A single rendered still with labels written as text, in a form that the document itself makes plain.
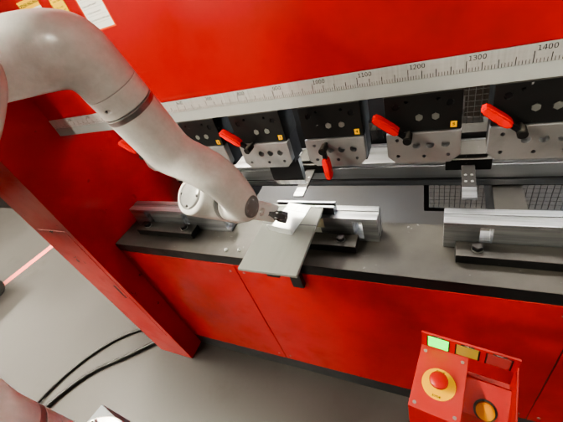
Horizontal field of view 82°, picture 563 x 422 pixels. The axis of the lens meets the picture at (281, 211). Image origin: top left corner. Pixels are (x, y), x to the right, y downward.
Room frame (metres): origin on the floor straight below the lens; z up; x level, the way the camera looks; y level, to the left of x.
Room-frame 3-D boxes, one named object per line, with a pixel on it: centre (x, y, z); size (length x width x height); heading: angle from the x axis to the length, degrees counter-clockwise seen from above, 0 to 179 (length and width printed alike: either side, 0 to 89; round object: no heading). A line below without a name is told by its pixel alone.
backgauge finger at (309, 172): (0.98, -0.14, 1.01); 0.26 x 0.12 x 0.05; 146
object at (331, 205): (0.82, -0.08, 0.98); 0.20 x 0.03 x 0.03; 56
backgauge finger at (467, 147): (0.70, -0.55, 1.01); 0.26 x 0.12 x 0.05; 146
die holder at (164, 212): (1.14, 0.40, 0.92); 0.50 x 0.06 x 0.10; 56
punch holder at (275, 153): (0.85, -0.04, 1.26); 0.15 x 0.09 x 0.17; 56
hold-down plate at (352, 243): (0.76, -0.06, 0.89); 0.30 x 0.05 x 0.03; 56
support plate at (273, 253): (0.71, 0.02, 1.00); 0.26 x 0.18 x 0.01; 146
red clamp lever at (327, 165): (0.69, -0.15, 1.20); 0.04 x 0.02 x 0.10; 146
